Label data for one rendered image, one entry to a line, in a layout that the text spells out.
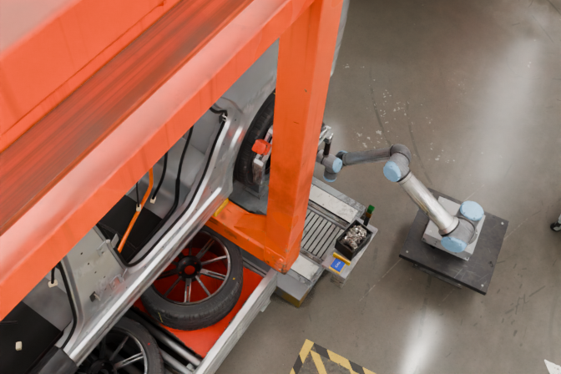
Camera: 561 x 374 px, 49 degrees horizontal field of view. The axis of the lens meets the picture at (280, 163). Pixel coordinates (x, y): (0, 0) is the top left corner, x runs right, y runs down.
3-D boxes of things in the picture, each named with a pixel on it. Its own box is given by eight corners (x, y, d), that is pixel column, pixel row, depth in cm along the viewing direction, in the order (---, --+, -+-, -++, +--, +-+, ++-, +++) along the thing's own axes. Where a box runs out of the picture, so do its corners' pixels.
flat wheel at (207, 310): (163, 224, 418) (159, 205, 398) (256, 251, 410) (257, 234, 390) (121, 313, 381) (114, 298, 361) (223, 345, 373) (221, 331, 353)
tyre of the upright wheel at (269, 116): (284, 79, 419) (244, 74, 358) (314, 95, 412) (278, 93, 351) (245, 164, 435) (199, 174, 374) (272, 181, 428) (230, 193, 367)
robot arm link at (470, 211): (479, 219, 406) (488, 206, 392) (469, 239, 397) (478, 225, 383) (458, 208, 410) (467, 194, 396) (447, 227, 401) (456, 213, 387)
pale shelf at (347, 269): (355, 218, 411) (356, 215, 408) (377, 231, 406) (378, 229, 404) (321, 266, 389) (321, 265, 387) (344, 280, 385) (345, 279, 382)
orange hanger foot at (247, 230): (210, 200, 401) (209, 171, 373) (278, 242, 386) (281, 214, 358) (194, 219, 392) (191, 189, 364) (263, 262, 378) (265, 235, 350)
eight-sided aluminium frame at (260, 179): (297, 141, 425) (304, 88, 381) (305, 145, 423) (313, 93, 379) (251, 195, 398) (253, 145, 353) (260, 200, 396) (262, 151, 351)
